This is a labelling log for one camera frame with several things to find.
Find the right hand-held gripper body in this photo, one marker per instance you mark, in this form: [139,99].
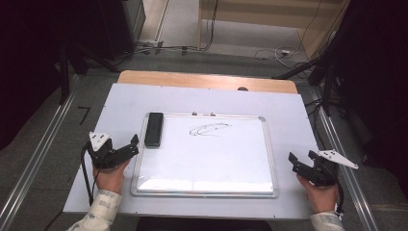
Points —
[325,174]

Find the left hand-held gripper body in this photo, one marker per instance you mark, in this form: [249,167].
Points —
[100,157]

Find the black whiteboard eraser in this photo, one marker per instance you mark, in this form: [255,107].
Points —
[154,130]

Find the person's right hand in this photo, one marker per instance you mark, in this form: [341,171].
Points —
[322,199]

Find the person's left hand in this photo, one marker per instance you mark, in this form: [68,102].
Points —
[110,179]

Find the black tape corner mark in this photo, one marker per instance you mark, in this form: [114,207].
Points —
[85,113]

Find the large white table sheet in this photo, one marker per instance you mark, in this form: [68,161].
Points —
[128,102]

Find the black metal stand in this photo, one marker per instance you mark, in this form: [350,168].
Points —
[325,83]
[65,80]

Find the silver framed whiteboard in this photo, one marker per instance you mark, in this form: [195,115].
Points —
[208,160]

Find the wooden table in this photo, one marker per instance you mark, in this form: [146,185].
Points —
[192,79]

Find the dark round table grommet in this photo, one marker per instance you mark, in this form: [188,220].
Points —
[242,89]

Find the person's dark clothing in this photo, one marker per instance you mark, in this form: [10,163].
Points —
[202,225]

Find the grey power strip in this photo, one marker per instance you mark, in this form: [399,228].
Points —
[150,45]

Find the black cabinet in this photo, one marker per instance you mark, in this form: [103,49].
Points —
[120,25]

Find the light wooden shelf unit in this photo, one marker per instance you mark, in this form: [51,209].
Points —
[272,16]

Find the aluminium floor rail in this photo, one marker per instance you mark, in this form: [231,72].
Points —
[38,150]
[352,186]

